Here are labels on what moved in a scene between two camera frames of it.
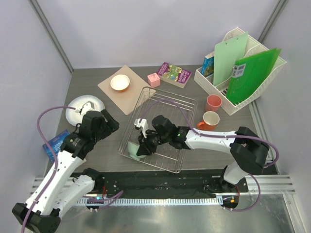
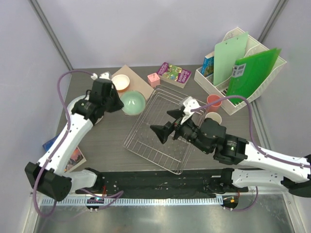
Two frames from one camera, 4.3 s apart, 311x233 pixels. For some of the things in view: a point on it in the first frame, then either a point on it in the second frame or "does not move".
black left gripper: [111, 125] to [119, 104]
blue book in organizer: [207, 68] does not move
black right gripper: [144, 149] to [163, 131]
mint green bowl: [132, 149] to [134, 102]
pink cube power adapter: [154, 80] does not move
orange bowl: [120, 82] does not move
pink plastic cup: [213, 103] does not move
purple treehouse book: [177, 75] does not move
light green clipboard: [225, 54] does not move
